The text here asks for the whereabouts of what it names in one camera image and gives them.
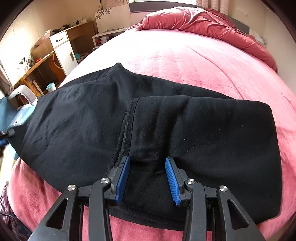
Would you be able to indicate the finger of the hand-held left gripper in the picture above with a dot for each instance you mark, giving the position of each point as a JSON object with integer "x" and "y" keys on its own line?
{"x": 8, "y": 134}
{"x": 2, "y": 142}

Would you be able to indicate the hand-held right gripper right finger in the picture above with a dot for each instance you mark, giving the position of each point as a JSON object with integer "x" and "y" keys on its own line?
{"x": 172, "y": 183}

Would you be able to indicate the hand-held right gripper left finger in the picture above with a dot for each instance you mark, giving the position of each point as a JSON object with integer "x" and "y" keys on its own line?
{"x": 121, "y": 180}

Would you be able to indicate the black embroidered pants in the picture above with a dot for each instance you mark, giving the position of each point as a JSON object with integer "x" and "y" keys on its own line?
{"x": 81, "y": 120}

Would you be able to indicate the blue and white box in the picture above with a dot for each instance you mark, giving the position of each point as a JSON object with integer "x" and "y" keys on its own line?
{"x": 11, "y": 111}

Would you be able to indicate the grey chair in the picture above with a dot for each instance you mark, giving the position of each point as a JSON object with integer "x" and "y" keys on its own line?
{"x": 22, "y": 92}

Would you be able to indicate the white bucket under desk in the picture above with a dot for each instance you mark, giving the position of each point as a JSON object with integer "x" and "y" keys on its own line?
{"x": 51, "y": 87}

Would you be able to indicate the low wooden table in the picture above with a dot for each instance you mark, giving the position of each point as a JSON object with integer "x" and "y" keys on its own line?
{"x": 34, "y": 69}

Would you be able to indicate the white cabinet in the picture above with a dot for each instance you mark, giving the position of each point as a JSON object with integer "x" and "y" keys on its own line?
{"x": 63, "y": 53}

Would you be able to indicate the pink basket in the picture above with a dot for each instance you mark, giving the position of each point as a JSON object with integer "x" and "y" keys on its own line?
{"x": 42, "y": 41}

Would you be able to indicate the teal container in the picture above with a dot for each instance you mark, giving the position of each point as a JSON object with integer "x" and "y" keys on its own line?
{"x": 77, "y": 56}

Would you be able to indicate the bed with pink sheet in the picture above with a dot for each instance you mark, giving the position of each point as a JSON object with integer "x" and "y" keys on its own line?
{"x": 185, "y": 64}

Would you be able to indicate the wooden desk unit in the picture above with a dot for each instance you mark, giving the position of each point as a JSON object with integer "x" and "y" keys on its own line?
{"x": 83, "y": 34}

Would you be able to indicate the white power strip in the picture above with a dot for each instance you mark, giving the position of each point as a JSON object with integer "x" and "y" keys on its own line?
{"x": 77, "y": 22}

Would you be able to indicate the red duvet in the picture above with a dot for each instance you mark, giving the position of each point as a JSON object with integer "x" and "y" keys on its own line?
{"x": 196, "y": 20}

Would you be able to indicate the pink patterned curtain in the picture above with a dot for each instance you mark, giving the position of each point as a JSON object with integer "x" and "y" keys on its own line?
{"x": 211, "y": 3}

